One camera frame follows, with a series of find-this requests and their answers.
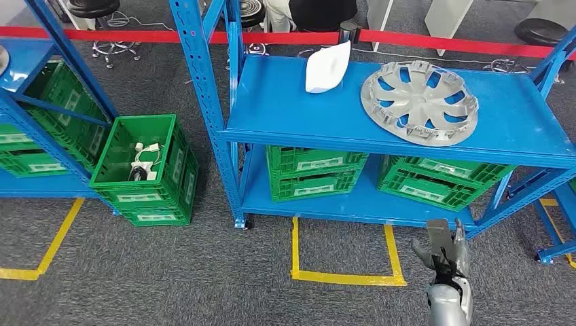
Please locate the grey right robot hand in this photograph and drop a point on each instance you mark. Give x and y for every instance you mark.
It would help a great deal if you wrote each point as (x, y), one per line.
(461, 252)

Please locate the grey plastic wheel hubcap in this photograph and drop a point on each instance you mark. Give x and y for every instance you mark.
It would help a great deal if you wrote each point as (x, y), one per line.
(418, 99)

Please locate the blue metal shelf rack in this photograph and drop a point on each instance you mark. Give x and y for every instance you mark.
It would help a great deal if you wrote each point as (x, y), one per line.
(545, 257)
(67, 49)
(292, 117)

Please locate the white plastic cover part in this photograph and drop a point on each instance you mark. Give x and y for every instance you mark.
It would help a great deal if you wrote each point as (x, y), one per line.
(326, 67)

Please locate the yellow floor tape strip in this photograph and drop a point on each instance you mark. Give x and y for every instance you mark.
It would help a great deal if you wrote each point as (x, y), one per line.
(548, 202)

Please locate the red barrier belt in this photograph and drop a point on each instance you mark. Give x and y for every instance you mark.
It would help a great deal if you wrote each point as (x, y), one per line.
(450, 44)
(135, 36)

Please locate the black stool chrome base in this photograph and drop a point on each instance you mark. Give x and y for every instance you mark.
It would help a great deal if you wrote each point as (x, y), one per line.
(540, 31)

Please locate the white desk panel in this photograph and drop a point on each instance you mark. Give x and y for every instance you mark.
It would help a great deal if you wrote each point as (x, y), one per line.
(378, 18)
(447, 18)

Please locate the person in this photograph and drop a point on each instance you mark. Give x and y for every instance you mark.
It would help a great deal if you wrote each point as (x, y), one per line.
(321, 13)

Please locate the open green plastic crate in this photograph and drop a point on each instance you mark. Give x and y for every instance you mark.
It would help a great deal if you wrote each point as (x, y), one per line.
(121, 135)

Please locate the large tilted green crate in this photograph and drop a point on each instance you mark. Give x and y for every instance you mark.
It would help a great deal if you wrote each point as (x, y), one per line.
(49, 90)

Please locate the black smooth seat stool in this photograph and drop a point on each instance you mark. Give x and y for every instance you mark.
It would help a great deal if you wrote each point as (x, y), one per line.
(92, 6)

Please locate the grey round disc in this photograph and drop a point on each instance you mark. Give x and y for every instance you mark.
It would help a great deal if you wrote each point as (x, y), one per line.
(2, 58)

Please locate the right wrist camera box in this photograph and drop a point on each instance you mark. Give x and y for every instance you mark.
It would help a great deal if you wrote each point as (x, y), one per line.
(440, 238)

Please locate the black stanchion post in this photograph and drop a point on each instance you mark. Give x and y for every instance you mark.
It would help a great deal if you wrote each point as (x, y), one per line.
(348, 32)

